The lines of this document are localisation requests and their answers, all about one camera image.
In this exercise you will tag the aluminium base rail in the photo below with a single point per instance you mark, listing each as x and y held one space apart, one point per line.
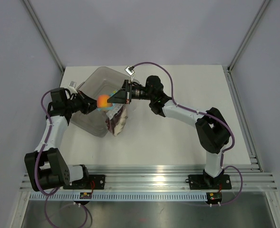
172 177

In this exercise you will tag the red grape bunch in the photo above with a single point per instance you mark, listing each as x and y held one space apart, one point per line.
113 117

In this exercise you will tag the white slotted cable duct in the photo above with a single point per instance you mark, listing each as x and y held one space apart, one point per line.
129 196

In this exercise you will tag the orange peach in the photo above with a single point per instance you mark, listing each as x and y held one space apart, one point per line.
102 102

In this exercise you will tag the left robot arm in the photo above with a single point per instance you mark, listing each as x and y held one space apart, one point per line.
46 167

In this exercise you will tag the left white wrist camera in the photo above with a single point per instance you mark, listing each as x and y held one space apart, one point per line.
72 87

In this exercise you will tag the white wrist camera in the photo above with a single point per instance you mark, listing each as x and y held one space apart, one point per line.
72 87
130 71

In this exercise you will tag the left aluminium frame post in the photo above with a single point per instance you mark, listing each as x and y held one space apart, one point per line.
39 26

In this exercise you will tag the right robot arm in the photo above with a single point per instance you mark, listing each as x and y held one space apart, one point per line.
212 129

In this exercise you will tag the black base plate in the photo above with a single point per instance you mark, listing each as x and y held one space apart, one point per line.
198 181
93 181

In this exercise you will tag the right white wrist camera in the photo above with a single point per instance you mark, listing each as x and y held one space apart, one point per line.
130 71

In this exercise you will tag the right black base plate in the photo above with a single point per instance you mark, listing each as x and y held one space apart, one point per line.
198 181

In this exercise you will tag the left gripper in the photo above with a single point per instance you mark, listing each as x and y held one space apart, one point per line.
89 104

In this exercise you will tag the clear zip top bag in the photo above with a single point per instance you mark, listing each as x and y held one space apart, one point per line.
130 107

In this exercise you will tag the grey toy fish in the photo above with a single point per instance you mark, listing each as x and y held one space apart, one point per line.
120 125

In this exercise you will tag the right side aluminium rail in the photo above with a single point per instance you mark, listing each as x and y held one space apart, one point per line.
243 118

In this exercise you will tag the aluminium frame post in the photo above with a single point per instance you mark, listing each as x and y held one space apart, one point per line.
249 34
39 26

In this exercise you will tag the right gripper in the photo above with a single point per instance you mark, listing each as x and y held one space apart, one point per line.
122 96

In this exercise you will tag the right aluminium frame post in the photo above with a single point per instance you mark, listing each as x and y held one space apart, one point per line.
249 34

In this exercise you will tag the clear plastic tray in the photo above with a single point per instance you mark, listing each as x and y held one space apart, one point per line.
92 82

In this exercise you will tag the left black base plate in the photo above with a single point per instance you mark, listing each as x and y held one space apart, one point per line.
93 181

